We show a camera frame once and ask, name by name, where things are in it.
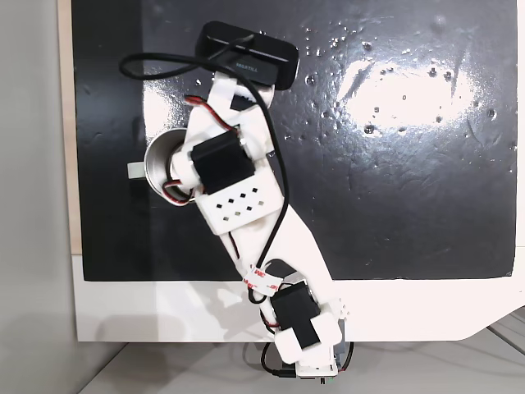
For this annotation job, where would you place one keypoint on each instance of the pale green steel-rim mug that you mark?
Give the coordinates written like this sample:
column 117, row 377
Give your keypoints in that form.
column 158, row 164

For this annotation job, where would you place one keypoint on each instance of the black table mat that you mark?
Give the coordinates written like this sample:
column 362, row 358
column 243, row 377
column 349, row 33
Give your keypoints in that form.
column 389, row 184

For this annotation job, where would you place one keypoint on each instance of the white 3M tape strip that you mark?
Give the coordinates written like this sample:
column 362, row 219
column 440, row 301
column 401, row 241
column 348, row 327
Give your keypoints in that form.
column 262, row 280

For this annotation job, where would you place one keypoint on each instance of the black oval camera box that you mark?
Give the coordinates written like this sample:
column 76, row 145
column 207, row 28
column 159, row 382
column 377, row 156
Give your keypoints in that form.
column 254, row 53

